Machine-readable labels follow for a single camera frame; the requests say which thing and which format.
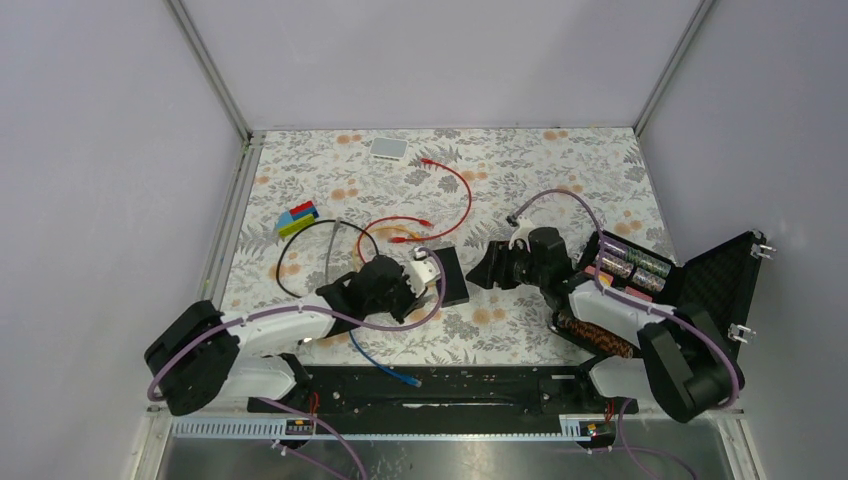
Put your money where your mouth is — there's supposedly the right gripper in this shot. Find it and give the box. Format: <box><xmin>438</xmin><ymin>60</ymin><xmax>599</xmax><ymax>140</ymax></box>
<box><xmin>465</xmin><ymin>240</ymin><xmax>548</xmax><ymax>290</ymax></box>

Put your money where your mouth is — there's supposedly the black network switch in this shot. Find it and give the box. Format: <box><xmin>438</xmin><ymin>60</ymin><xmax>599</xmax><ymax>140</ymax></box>
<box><xmin>433</xmin><ymin>247</ymin><xmax>470</xmax><ymax>308</ymax></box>

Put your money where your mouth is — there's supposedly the red ethernet cable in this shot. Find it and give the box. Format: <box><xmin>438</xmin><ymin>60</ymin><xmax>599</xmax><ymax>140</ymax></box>
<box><xmin>389</xmin><ymin>158</ymin><xmax>474</xmax><ymax>244</ymax></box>
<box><xmin>356</xmin><ymin>215</ymin><xmax>435</xmax><ymax>266</ymax></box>

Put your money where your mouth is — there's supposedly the blue ethernet cable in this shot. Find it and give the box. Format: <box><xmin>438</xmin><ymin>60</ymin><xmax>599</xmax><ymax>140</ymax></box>
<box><xmin>347</xmin><ymin>329</ymin><xmax>423</xmax><ymax>388</ymax></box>

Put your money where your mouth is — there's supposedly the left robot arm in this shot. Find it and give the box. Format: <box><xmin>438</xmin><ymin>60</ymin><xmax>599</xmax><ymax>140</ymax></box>
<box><xmin>143</xmin><ymin>255</ymin><xmax>441</xmax><ymax>416</ymax></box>

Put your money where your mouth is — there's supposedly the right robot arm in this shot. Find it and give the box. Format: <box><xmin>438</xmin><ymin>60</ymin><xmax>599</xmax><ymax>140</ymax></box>
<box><xmin>466</xmin><ymin>227</ymin><xmax>759</xmax><ymax>423</ymax></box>

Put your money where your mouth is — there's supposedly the floral table mat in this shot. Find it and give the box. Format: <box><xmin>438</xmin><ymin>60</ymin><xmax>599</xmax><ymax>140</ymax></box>
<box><xmin>220</xmin><ymin>128</ymin><xmax>673</xmax><ymax>368</ymax></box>

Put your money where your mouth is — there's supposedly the colourful toy brick stack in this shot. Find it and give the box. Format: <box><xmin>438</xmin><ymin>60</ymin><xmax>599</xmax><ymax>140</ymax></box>
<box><xmin>274</xmin><ymin>201</ymin><xmax>319</xmax><ymax>239</ymax></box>

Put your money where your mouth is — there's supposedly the black case with chips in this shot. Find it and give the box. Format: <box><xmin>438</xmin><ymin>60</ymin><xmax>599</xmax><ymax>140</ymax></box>
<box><xmin>577</xmin><ymin>230</ymin><xmax>773</xmax><ymax>358</ymax></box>

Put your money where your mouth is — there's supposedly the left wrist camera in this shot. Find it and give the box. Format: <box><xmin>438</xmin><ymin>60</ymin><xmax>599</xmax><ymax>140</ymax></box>
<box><xmin>404</xmin><ymin>248</ymin><xmax>441</xmax><ymax>296</ymax></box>

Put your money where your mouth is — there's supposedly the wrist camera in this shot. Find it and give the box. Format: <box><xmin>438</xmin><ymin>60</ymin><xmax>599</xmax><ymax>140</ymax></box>
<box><xmin>404</xmin><ymin>248</ymin><xmax>441</xmax><ymax>296</ymax></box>
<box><xmin>508</xmin><ymin>218</ymin><xmax>537</xmax><ymax>250</ymax></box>

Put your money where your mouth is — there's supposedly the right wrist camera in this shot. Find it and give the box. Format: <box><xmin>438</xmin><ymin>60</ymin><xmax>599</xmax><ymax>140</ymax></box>
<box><xmin>508</xmin><ymin>218</ymin><xmax>537</xmax><ymax>250</ymax></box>

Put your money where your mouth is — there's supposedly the black cable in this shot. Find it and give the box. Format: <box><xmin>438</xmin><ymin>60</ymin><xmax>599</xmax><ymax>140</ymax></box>
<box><xmin>275</xmin><ymin>219</ymin><xmax>380</xmax><ymax>299</ymax></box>

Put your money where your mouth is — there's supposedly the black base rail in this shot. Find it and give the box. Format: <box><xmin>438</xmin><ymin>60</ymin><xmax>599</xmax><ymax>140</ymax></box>
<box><xmin>279</xmin><ymin>366</ymin><xmax>638</xmax><ymax>435</ymax></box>

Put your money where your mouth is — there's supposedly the white small switch box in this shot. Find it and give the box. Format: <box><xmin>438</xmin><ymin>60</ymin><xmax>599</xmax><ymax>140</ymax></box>
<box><xmin>369</xmin><ymin>137</ymin><xmax>409</xmax><ymax>161</ymax></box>

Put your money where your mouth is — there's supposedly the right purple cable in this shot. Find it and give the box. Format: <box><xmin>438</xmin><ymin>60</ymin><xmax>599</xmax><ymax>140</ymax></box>
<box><xmin>506</xmin><ymin>188</ymin><xmax>742</xmax><ymax>478</ymax></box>

